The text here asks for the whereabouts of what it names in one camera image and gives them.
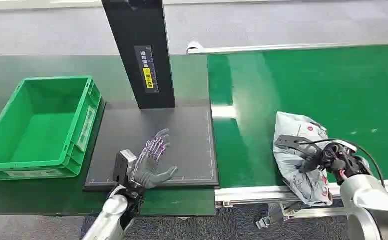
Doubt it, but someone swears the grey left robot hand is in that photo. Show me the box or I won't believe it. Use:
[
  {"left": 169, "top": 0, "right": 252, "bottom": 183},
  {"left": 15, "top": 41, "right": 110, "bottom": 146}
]
[{"left": 132, "top": 128, "right": 178, "bottom": 190}]

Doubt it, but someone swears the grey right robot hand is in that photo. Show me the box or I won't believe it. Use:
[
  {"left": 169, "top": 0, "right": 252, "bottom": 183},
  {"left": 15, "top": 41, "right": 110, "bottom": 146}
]
[{"left": 274, "top": 134, "right": 328, "bottom": 174}]

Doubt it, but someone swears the grey plastic parcel bag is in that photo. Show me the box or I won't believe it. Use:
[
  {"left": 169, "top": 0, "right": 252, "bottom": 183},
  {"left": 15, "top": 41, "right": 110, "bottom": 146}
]
[{"left": 273, "top": 111, "right": 334, "bottom": 207}]

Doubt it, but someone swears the green conveyor belt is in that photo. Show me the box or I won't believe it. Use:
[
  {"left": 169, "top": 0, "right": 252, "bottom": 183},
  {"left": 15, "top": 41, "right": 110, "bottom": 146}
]
[{"left": 207, "top": 44, "right": 388, "bottom": 190}]

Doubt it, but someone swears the white crate side label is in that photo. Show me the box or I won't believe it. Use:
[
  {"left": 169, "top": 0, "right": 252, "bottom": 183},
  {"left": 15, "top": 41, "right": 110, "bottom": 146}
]
[{"left": 77, "top": 105, "right": 97, "bottom": 152}]

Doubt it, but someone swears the yellow and white column label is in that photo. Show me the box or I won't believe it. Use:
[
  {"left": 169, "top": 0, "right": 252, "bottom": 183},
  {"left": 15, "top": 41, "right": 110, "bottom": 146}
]
[{"left": 133, "top": 45, "right": 159, "bottom": 95}]

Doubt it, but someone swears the green plastic crate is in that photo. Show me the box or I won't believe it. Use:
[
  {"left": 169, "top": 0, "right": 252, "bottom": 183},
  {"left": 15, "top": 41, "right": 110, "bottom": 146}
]
[{"left": 0, "top": 75, "right": 104, "bottom": 181}]

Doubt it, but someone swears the white crate end label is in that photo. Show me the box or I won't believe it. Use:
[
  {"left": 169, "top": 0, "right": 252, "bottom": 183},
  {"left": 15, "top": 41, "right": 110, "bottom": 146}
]
[{"left": 4, "top": 169, "right": 64, "bottom": 178}]

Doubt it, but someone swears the black scanner column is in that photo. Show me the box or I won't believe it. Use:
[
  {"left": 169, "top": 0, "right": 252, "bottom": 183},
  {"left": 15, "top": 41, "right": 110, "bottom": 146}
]
[{"left": 101, "top": 0, "right": 176, "bottom": 110}]

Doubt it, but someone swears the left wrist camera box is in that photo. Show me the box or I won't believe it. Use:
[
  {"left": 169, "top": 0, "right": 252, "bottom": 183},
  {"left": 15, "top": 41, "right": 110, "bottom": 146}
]
[{"left": 112, "top": 149, "right": 137, "bottom": 186}]

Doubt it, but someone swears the black scanner base plate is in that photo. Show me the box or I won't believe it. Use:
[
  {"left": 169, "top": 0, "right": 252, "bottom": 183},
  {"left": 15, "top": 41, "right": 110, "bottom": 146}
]
[{"left": 83, "top": 99, "right": 220, "bottom": 192}]

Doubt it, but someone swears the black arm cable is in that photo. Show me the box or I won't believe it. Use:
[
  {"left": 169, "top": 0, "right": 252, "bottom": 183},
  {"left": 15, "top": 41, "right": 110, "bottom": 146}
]
[{"left": 294, "top": 138, "right": 386, "bottom": 188}]

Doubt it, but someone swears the aluminium conveyor frame rail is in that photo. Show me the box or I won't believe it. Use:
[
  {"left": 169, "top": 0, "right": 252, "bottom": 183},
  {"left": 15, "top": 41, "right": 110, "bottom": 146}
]
[
  {"left": 186, "top": 41, "right": 388, "bottom": 56},
  {"left": 214, "top": 179, "right": 388, "bottom": 209}
]

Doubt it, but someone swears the metal conveyor support bracket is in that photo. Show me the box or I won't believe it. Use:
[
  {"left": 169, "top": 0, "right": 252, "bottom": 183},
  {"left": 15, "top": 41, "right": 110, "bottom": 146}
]
[{"left": 255, "top": 201, "right": 347, "bottom": 230}]

